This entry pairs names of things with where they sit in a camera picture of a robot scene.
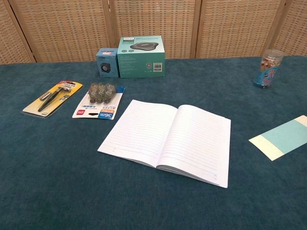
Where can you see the light teal card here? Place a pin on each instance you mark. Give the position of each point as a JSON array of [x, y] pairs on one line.
[[280, 136]]

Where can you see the teal table cloth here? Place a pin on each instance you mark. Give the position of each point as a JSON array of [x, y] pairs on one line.
[[72, 179]]

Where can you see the white lined notebook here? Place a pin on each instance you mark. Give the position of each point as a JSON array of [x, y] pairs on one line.
[[168, 139]]

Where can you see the yellow razor blister pack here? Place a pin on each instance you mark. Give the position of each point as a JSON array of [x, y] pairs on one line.
[[52, 98]]

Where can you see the clear jar with blue label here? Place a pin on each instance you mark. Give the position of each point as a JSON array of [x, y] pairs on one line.
[[268, 69]]

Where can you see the large teal speaker box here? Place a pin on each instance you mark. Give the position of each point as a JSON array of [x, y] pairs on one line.
[[141, 62]]

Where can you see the woven wooden folding screen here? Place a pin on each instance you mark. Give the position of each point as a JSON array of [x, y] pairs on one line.
[[72, 24]]

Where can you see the small blue speaker box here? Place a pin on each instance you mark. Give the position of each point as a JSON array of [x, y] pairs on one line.
[[106, 64]]

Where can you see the correction tape blister pack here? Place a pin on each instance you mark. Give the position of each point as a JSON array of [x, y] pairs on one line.
[[100, 105]]

